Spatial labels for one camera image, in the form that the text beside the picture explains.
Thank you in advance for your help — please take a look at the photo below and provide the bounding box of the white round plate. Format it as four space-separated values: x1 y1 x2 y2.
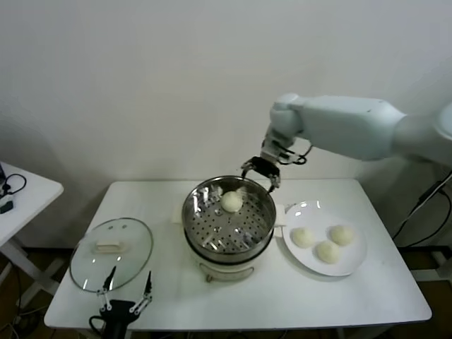
281 200 368 277

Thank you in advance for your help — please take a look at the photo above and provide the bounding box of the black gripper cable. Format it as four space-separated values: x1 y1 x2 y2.
88 314 107 335
278 139 315 165

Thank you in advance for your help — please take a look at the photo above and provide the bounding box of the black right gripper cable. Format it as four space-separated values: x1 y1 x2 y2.
278 139 315 165

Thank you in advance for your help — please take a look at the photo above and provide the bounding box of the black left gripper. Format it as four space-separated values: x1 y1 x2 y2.
96 265 154 339

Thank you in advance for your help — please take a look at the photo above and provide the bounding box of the white side table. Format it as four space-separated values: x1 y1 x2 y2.
0 161 65 309

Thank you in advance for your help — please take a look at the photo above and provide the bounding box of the perforated steel steamer basket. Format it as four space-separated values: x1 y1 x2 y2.
182 175 276 256

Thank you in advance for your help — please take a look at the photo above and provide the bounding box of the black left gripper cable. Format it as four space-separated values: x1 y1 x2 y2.
88 314 107 335

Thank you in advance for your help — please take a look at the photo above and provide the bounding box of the white electric cooker pot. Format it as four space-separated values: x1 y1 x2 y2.
170 202 287 284

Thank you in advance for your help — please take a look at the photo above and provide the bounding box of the glass lid with white handle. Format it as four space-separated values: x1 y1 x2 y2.
69 218 155 295

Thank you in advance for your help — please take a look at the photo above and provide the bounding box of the black looped cable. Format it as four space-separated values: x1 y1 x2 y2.
0 173 28 196

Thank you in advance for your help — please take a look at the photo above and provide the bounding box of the white steamed baozi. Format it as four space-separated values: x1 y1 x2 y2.
329 225 355 246
291 227 316 249
220 191 244 214
315 241 342 265

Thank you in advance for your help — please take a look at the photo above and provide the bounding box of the black power cable with adapter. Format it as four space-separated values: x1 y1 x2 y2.
390 169 452 249

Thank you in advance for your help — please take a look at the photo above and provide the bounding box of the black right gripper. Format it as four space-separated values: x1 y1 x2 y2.
241 156 283 194

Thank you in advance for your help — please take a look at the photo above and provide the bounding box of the black metal frame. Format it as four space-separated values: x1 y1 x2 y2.
431 246 452 284

